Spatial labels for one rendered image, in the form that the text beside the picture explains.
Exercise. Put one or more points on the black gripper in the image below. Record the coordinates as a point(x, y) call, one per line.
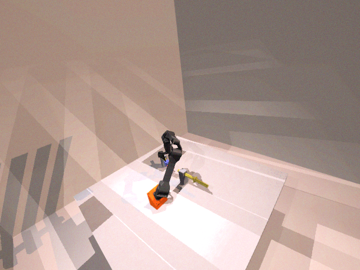
point(161, 153)

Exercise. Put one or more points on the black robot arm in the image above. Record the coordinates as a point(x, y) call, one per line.
point(163, 188)

